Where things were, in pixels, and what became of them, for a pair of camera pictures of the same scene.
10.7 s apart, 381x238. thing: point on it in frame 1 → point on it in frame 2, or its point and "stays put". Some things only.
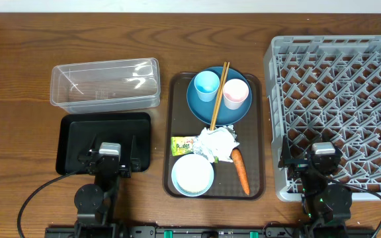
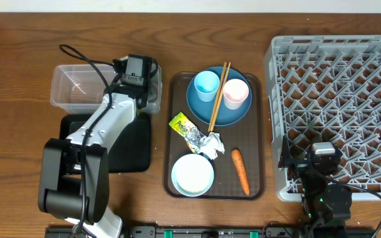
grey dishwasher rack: [346, 89] stays put
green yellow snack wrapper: [182, 145] → [200, 143]
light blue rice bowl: [192, 175] stays put
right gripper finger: [286, 153] stays put
